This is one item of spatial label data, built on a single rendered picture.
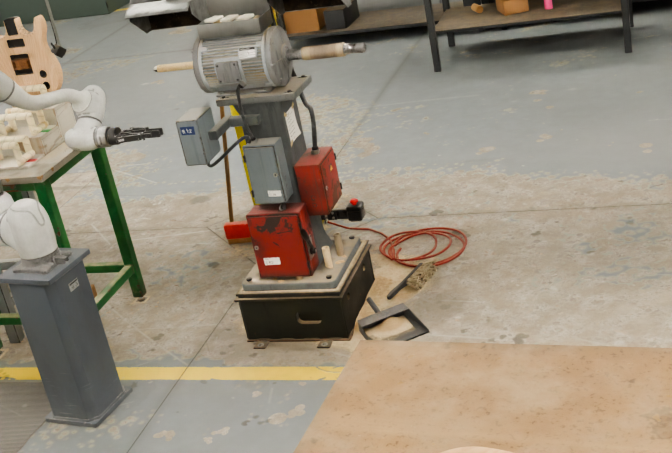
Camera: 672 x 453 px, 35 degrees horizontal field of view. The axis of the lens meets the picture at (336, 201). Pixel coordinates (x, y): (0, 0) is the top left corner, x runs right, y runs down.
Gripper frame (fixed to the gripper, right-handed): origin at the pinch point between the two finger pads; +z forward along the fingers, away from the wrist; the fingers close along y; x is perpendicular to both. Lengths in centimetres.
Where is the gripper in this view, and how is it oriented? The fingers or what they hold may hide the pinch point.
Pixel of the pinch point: (153, 132)
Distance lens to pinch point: 454.5
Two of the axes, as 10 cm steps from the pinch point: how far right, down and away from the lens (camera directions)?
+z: 9.4, -0.5, -3.3
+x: -1.8, -9.1, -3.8
